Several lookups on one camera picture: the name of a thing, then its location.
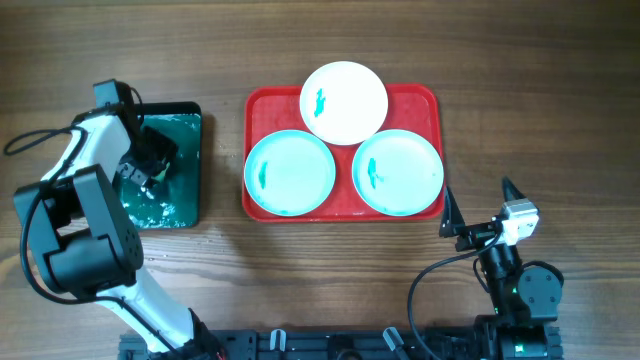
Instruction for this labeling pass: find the green sponge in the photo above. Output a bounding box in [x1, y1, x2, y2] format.
[148, 163, 171, 187]

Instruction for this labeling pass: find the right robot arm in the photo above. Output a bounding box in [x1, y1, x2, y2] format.
[439, 177, 564, 360]

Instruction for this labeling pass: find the white plate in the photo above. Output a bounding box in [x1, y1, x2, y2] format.
[299, 61, 389, 146]

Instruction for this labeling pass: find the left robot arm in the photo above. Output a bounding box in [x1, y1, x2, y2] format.
[14, 102, 225, 359]

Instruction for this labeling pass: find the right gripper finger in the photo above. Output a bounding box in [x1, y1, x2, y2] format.
[439, 186, 465, 238]
[501, 176, 526, 202]

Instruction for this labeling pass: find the mint plate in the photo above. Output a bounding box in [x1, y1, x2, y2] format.
[351, 129, 444, 217]
[244, 130, 337, 217]

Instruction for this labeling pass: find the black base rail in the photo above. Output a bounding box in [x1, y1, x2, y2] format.
[118, 325, 564, 360]

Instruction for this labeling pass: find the red plastic tray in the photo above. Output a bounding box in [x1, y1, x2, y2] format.
[242, 83, 443, 223]

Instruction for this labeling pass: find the black water basin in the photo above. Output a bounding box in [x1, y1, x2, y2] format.
[113, 102, 203, 229]

